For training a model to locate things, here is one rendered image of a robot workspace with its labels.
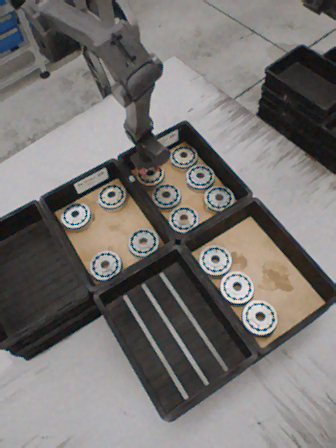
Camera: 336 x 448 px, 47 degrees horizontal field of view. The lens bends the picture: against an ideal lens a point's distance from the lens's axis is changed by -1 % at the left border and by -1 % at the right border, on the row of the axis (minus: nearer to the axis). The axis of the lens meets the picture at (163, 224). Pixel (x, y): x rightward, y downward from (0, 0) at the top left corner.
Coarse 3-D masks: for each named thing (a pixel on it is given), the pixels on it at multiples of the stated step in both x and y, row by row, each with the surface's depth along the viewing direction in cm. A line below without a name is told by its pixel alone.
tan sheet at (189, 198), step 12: (180, 144) 148; (168, 168) 143; (168, 180) 141; (180, 180) 140; (216, 180) 139; (192, 192) 137; (204, 192) 137; (180, 204) 135; (192, 204) 135; (168, 216) 133; (204, 216) 133
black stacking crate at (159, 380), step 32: (128, 288) 120; (160, 288) 122; (192, 288) 121; (128, 320) 117; (160, 320) 117; (224, 320) 110; (192, 352) 112; (224, 352) 111; (160, 384) 108; (192, 384) 108
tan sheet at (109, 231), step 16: (96, 192) 140; (64, 208) 138; (96, 208) 137; (128, 208) 136; (96, 224) 134; (112, 224) 133; (128, 224) 133; (144, 224) 133; (80, 240) 131; (96, 240) 131; (112, 240) 130; (160, 240) 129; (80, 256) 128; (128, 256) 127
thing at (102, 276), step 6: (102, 252) 125; (108, 252) 125; (96, 258) 125; (102, 258) 124; (114, 258) 124; (90, 264) 123; (96, 264) 123; (114, 264) 123; (120, 264) 123; (96, 270) 122; (114, 270) 122; (120, 270) 122; (96, 276) 121; (102, 276) 122; (108, 276) 121
